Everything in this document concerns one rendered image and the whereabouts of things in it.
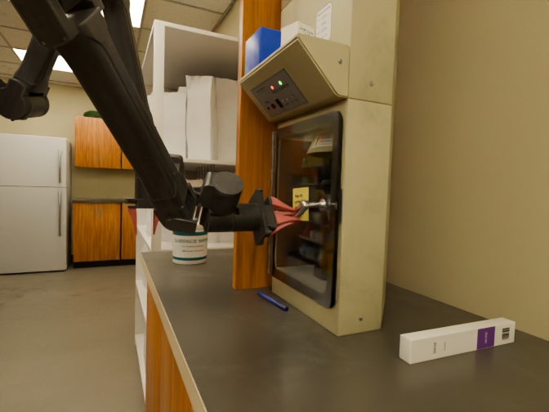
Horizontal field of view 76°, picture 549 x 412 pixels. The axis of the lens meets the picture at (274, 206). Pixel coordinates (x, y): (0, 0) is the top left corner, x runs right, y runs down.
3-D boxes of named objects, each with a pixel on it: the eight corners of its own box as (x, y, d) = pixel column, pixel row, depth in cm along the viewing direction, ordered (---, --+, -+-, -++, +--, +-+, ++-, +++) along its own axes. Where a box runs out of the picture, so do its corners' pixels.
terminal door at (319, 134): (272, 275, 98) (277, 130, 96) (333, 311, 70) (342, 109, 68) (270, 275, 97) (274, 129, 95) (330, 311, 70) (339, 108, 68)
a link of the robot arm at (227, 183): (174, 196, 71) (164, 229, 65) (180, 153, 63) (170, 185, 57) (232, 208, 73) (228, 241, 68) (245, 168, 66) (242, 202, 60)
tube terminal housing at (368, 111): (343, 284, 110) (354, 31, 106) (428, 320, 80) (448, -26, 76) (270, 291, 99) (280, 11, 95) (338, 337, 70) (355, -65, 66)
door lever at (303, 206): (307, 227, 79) (304, 217, 80) (328, 208, 71) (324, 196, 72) (285, 228, 76) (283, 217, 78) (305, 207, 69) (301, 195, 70)
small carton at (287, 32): (296, 63, 78) (297, 35, 77) (313, 57, 74) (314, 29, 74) (279, 57, 74) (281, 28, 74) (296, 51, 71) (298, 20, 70)
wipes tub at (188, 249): (203, 257, 143) (203, 220, 143) (211, 263, 132) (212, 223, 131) (169, 258, 138) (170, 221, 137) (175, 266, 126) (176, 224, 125)
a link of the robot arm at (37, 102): (2, 82, 92) (-13, 82, 86) (42, 84, 92) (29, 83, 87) (9, 118, 94) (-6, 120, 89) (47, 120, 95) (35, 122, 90)
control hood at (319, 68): (276, 123, 97) (278, 86, 96) (349, 97, 67) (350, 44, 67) (237, 118, 92) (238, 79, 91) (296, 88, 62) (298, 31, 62)
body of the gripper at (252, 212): (265, 187, 72) (230, 186, 69) (274, 233, 68) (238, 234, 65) (255, 203, 77) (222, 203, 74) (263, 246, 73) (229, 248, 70)
